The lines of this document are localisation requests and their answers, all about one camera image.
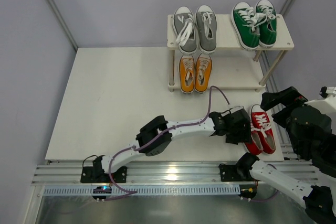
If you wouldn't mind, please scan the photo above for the red sneaker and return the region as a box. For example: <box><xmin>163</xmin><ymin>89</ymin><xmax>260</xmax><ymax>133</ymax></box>
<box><xmin>244</xmin><ymin>131</ymin><xmax>264</xmax><ymax>155</ymax></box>
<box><xmin>250</xmin><ymin>104</ymin><xmax>276</xmax><ymax>155</ymax></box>

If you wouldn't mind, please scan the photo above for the orange sneaker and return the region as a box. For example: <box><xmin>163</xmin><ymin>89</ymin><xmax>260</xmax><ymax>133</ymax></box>
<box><xmin>195</xmin><ymin>54</ymin><xmax>212</xmax><ymax>93</ymax></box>
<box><xmin>179</xmin><ymin>56</ymin><xmax>195</xmax><ymax>94</ymax></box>

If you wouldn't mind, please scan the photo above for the green sneaker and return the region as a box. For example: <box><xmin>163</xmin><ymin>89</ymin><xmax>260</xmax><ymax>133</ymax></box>
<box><xmin>255</xmin><ymin>0</ymin><xmax>277</xmax><ymax>48</ymax></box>
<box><xmin>230</xmin><ymin>2</ymin><xmax>260</xmax><ymax>51</ymax></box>

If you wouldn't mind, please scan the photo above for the grey sneaker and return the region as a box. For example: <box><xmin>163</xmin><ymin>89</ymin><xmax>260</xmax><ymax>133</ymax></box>
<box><xmin>173</xmin><ymin>6</ymin><xmax>197</xmax><ymax>56</ymax></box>
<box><xmin>195</xmin><ymin>5</ymin><xmax>217</xmax><ymax>55</ymax></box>

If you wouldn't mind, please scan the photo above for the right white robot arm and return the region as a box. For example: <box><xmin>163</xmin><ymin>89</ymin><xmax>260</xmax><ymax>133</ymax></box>
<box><xmin>235</xmin><ymin>87</ymin><xmax>335</xmax><ymax>223</ymax></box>

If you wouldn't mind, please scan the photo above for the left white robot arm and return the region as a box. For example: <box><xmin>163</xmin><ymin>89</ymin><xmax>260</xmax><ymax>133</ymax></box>
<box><xmin>80</xmin><ymin>106</ymin><xmax>250</xmax><ymax>183</ymax></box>

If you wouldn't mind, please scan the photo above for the white two-tier shoe shelf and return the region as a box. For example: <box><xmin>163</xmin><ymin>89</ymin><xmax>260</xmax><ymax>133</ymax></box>
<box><xmin>166</xmin><ymin>14</ymin><xmax>295</xmax><ymax>94</ymax></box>

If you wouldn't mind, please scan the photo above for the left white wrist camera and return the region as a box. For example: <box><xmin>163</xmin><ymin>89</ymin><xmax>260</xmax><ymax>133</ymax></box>
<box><xmin>222</xmin><ymin>105</ymin><xmax>244</xmax><ymax>115</ymax></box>

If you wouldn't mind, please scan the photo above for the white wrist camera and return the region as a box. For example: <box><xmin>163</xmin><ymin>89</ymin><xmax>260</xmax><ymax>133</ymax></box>
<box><xmin>222</xmin><ymin>105</ymin><xmax>244</xmax><ymax>115</ymax></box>
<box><xmin>319</xmin><ymin>87</ymin><xmax>336</xmax><ymax>99</ymax></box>

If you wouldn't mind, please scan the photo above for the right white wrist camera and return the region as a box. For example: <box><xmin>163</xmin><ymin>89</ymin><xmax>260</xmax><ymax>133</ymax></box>
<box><xmin>319</xmin><ymin>87</ymin><xmax>336</xmax><ymax>99</ymax></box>

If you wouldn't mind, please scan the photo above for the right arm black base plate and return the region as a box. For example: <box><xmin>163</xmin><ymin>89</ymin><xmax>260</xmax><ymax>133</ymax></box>
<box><xmin>218</xmin><ymin>164</ymin><xmax>256</xmax><ymax>182</ymax></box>

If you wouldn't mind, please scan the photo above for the aluminium mounting rail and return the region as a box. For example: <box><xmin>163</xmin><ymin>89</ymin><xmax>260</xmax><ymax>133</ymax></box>
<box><xmin>32</xmin><ymin>160</ymin><xmax>319</xmax><ymax>185</ymax></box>

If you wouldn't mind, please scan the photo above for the white slotted cable duct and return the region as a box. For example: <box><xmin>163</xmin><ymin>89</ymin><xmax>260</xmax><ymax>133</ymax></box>
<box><xmin>43</xmin><ymin>184</ymin><xmax>240</xmax><ymax>196</ymax></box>

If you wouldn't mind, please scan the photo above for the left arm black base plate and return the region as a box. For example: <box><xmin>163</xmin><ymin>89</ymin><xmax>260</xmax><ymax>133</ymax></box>
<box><xmin>80</xmin><ymin>166</ymin><xmax>128</xmax><ymax>184</ymax></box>

